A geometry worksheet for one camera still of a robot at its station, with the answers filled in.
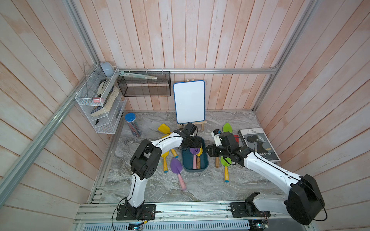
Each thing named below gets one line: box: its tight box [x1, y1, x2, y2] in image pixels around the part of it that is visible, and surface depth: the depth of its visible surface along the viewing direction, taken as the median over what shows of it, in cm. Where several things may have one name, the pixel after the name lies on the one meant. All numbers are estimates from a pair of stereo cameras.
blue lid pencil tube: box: [124, 112, 142, 138], surface depth 95 cm
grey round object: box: [99, 61, 115, 78], surface depth 84 cm
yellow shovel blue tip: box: [160, 151, 170, 174], surface depth 92 cm
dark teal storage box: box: [182, 136, 209, 173], surface depth 92 cm
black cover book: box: [237, 127, 281, 163], surface depth 100 cm
